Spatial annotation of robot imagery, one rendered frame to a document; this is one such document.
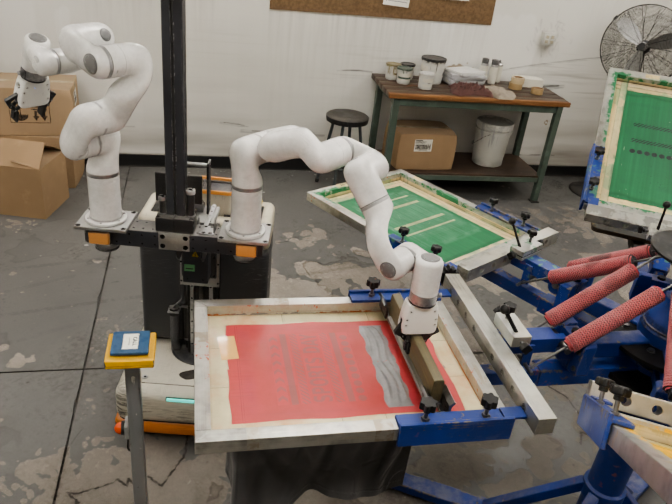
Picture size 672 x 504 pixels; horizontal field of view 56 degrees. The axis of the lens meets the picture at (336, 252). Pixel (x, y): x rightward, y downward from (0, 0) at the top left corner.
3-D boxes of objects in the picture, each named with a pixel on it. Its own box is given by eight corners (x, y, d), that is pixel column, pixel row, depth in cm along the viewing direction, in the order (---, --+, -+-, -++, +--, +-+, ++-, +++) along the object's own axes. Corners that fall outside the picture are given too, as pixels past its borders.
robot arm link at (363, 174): (299, 153, 175) (330, 141, 186) (334, 221, 176) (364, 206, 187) (339, 127, 164) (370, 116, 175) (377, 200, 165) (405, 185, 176)
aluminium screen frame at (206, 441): (194, 454, 146) (194, 442, 144) (194, 310, 196) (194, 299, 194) (510, 432, 163) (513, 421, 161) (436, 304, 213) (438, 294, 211)
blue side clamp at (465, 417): (396, 447, 156) (401, 426, 153) (391, 432, 160) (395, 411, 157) (509, 439, 163) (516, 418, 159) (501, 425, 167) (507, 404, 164)
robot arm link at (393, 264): (371, 202, 177) (405, 269, 178) (345, 216, 168) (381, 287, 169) (393, 191, 172) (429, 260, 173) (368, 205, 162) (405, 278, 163)
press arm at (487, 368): (271, 401, 177) (272, 384, 174) (269, 387, 182) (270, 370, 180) (658, 380, 204) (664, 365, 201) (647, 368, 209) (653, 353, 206)
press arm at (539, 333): (501, 354, 185) (505, 340, 183) (492, 342, 190) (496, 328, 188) (555, 352, 189) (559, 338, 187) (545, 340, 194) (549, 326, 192)
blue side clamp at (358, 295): (349, 316, 203) (352, 298, 200) (346, 307, 208) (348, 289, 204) (438, 314, 210) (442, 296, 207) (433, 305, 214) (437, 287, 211)
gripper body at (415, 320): (436, 289, 177) (429, 322, 182) (401, 289, 175) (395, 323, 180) (445, 304, 171) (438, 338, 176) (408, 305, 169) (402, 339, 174)
